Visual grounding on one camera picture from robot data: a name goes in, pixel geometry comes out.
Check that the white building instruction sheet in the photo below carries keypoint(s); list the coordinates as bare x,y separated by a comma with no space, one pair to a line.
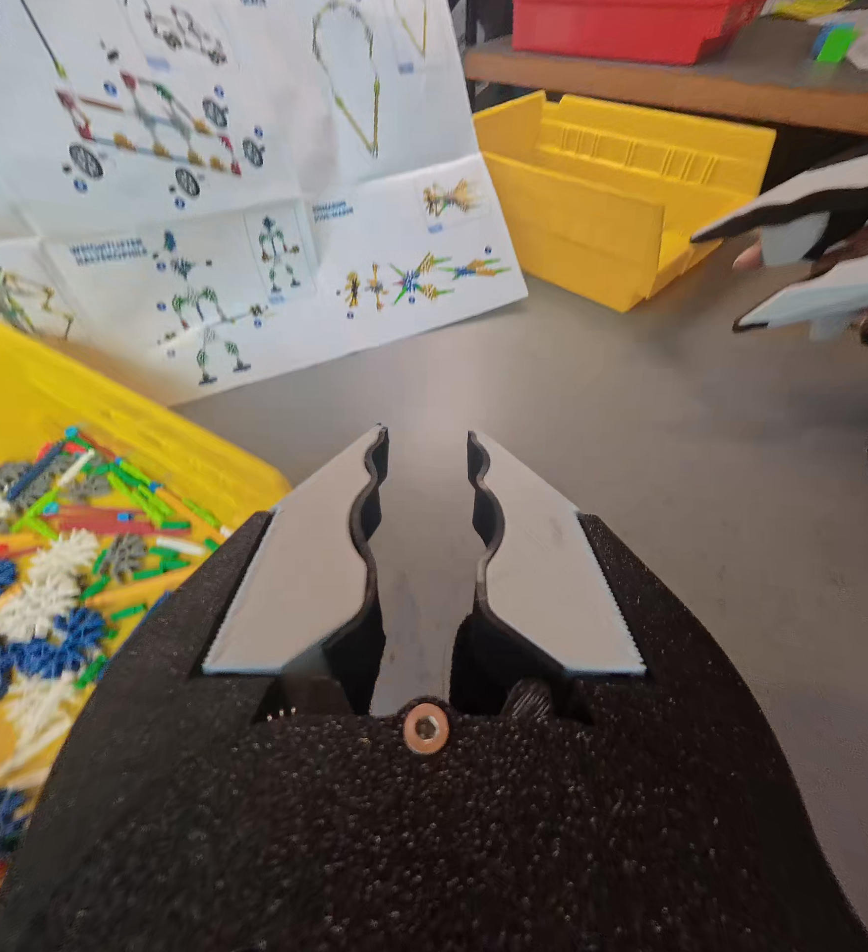
292,111

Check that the red plastic bin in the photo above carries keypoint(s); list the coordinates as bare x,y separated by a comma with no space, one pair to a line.
627,30

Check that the pile of rods and connectors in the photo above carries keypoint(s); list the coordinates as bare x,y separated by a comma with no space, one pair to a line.
47,595

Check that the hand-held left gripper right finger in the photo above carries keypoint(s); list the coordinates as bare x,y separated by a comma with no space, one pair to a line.
560,587

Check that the green block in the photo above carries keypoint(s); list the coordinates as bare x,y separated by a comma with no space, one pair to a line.
834,43

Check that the yellow plastic bin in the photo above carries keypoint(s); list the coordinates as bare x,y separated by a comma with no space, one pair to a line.
590,238
144,439

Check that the person's right hand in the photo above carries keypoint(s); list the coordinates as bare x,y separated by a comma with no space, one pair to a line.
865,242

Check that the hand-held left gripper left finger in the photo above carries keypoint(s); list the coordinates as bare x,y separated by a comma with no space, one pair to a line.
292,587

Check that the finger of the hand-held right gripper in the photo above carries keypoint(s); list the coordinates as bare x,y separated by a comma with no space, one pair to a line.
828,290
820,182

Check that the wooden side table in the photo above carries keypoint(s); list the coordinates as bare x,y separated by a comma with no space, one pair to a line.
701,93

